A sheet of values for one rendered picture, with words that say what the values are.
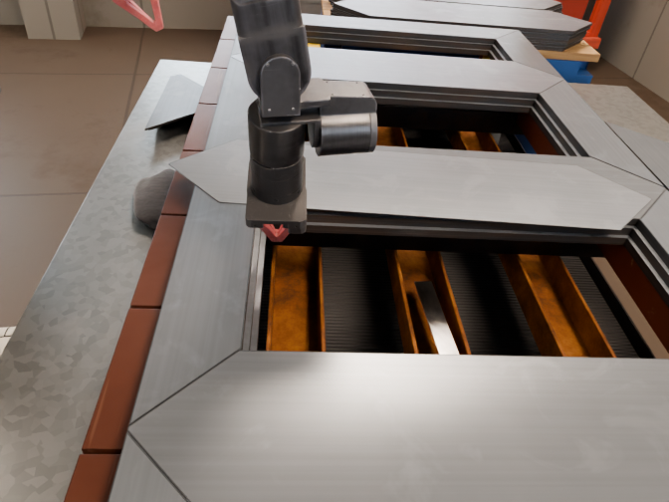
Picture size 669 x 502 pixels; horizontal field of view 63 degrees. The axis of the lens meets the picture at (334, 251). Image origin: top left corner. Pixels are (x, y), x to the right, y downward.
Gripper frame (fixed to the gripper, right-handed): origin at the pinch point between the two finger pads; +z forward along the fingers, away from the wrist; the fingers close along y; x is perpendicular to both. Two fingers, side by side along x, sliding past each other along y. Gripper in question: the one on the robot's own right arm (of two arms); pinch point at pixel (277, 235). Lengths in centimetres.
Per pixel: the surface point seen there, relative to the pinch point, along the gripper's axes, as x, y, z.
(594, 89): -83, 78, 32
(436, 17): -41, 99, 26
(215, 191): 8.8, 9.9, 3.0
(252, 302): 2.5, -9.9, -0.3
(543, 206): -38.9, 9.7, 3.6
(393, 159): -18.1, 21.0, 6.2
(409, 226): -18.8, 6.6, 5.4
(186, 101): 23, 63, 30
